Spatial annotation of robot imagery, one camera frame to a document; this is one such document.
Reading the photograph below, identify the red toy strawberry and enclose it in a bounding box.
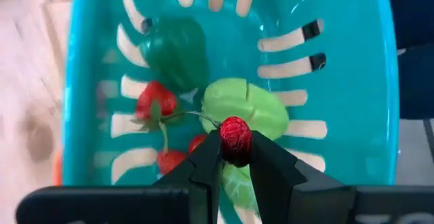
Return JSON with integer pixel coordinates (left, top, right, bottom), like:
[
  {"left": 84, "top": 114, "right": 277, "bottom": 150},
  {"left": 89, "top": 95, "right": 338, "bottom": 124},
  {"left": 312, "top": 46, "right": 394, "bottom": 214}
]
[
  {"left": 135, "top": 80, "right": 178, "bottom": 132},
  {"left": 188, "top": 134, "right": 208, "bottom": 153}
]

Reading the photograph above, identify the red toy cherry with stem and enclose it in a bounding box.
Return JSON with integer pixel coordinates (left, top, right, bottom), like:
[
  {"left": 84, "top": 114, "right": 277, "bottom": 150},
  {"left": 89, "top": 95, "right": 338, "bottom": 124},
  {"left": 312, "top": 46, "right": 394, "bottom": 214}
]
[{"left": 159, "top": 110, "right": 254, "bottom": 168}]

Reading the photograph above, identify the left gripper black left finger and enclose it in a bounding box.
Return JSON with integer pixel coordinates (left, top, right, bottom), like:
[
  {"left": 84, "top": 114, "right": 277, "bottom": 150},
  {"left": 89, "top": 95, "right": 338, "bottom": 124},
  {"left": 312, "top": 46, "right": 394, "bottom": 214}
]
[{"left": 154, "top": 130, "right": 223, "bottom": 224}]

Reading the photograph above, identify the light green ridged toy fruit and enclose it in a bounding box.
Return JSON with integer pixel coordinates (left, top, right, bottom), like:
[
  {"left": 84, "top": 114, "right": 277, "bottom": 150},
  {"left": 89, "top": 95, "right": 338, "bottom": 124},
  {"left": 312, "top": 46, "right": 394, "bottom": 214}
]
[{"left": 200, "top": 77, "right": 290, "bottom": 142}]

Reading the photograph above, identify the dark green toy bell pepper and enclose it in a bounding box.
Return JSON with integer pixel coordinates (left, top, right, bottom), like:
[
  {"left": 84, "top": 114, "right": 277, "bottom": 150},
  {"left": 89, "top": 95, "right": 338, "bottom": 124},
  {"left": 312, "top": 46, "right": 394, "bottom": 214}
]
[{"left": 139, "top": 16, "right": 210, "bottom": 92}]

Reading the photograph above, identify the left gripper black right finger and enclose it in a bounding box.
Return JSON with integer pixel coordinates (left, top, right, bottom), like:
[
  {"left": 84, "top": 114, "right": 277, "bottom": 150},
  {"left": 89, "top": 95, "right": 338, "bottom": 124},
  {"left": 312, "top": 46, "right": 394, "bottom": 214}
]
[{"left": 250, "top": 131, "right": 357, "bottom": 224}]

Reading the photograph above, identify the person's leg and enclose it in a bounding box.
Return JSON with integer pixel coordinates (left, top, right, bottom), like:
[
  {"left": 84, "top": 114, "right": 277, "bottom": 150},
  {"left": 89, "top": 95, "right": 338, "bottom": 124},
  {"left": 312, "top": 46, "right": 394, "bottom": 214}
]
[
  {"left": 388, "top": 0, "right": 434, "bottom": 50},
  {"left": 398, "top": 52, "right": 434, "bottom": 119}
]

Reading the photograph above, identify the teal basket with orange rim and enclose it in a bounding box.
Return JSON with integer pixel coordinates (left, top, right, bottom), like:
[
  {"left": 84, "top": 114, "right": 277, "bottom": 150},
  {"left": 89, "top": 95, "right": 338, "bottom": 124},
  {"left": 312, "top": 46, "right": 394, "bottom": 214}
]
[{"left": 52, "top": 0, "right": 400, "bottom": 224}]

